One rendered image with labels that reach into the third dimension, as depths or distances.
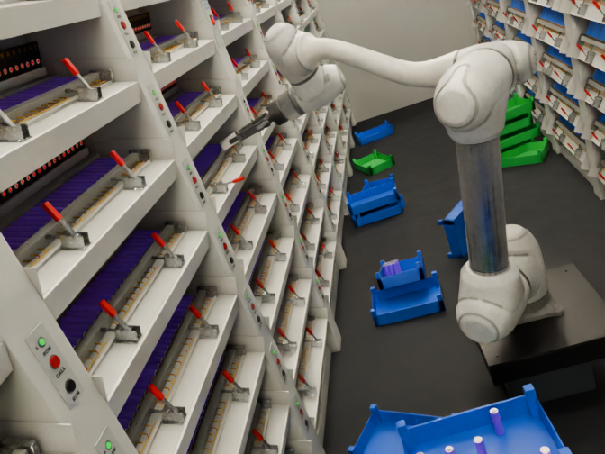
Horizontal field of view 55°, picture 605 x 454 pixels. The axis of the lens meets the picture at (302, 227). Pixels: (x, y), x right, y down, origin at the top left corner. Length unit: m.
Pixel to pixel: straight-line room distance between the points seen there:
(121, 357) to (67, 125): 0.40
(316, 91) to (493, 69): 0.59
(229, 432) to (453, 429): 0.50
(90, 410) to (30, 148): 0.40
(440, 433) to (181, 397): 0.57
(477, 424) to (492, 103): 0.70
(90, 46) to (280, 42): 0.53
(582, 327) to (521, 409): 0.50
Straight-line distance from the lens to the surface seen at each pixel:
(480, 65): 1.34
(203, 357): 1.30
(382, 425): 2.05
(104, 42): 1.37
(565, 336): 1.79
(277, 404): 1.70
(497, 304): 1.58
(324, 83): 1.75
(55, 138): 1.03
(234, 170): 1.82
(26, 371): 0.83
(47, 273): 0.95
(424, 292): 2.62
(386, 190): 3.58
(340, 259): 3.01
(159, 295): 1.19
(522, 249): 1.73
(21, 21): 1.10
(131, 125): 1.39
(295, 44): 1.66
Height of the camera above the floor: 1.38
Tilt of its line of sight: 22 degrees down
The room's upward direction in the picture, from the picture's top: 22 degrees counter-clockwise
